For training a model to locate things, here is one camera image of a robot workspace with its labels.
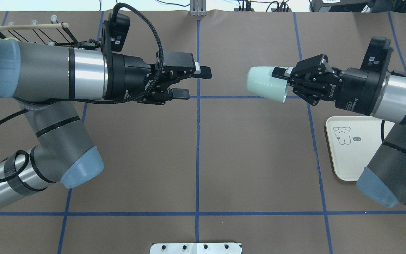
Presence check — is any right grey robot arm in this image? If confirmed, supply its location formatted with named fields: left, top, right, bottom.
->
left=271, top=53, right=406, bottom=207

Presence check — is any white metal mount base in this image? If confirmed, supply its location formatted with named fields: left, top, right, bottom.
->
left=149, top=242, right=243, bottom=254

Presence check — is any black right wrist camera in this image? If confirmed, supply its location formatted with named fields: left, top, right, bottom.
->
left=360, top=37, right=394, bottom=74

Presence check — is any cream rabbit print tray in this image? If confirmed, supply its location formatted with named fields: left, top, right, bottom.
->
left=325, top=116, right=382, bottom=181

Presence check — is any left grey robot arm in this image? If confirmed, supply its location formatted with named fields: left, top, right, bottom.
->
left=0, top=39, right=212, bottom=209

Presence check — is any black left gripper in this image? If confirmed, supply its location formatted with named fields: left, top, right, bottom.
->
left=104, top=51, right=212, bottom=105

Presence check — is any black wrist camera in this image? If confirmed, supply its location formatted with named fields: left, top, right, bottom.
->
left=360, top=37, right=394, bottom=74
left=87, top=12, right=131, bottom=53

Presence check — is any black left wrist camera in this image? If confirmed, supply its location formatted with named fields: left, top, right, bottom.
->
left=87, top=12, right=131, bottom=53

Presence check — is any black wire cup rack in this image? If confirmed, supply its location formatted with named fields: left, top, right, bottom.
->
left=0, top=15, right=79, bottom=48

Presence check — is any black equipment box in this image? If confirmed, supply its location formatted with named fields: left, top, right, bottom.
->
left=309, top=0, right=406, bottom=13

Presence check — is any grey aluminium post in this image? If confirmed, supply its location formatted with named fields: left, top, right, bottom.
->
left=189, top=0, right=207, bottom=17

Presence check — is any mint green cup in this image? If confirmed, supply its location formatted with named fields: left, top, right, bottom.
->
left=246, top=66, right=289, bottom=103

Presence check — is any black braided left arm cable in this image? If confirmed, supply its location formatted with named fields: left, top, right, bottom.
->
left=0, top=3, right=164, bottom=183

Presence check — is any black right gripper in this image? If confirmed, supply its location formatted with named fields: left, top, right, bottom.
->
left=272, top=54, right=385, bottom=116

